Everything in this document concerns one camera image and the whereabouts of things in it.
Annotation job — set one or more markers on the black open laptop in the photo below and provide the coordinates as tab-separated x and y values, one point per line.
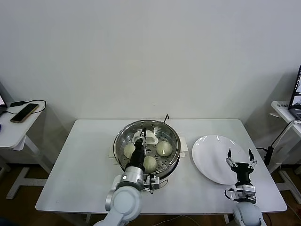
296	94

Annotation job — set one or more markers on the perforated steel steamer basket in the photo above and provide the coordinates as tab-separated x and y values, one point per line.
174	166

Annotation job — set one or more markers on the gold edged smartphone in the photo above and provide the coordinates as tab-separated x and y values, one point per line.
23	113

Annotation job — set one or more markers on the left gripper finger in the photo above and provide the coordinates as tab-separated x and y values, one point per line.
143	135
145	148

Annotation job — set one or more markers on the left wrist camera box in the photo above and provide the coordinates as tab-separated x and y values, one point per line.
152	182

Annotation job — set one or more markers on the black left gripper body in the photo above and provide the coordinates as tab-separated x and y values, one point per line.
137	156

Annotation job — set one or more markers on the white side table with laptop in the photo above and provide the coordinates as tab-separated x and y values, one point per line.
279	109

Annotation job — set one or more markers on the round glass pot lid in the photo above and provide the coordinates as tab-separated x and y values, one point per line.
152	140

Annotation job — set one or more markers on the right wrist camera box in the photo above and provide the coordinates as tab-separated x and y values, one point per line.
245	191

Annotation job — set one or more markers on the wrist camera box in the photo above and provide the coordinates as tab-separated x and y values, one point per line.
152	182
245	191

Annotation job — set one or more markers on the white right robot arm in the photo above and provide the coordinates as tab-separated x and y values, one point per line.
247	214

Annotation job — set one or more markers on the white side table with phone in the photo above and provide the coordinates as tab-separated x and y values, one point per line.
9	136

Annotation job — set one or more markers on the white steamed baozi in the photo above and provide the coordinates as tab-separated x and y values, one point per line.
163	148
150	163
128	150

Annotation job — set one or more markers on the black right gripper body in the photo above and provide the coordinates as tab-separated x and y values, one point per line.
243	171

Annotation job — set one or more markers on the grey open laptop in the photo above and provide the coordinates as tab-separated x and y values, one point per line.
2	101

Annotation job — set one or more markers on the black charger adapter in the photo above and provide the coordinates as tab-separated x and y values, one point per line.
17	103

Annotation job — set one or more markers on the round white plate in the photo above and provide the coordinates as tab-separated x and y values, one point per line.
211	160

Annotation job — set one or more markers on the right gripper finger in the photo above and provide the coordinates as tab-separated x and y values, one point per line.
253	162
230	160

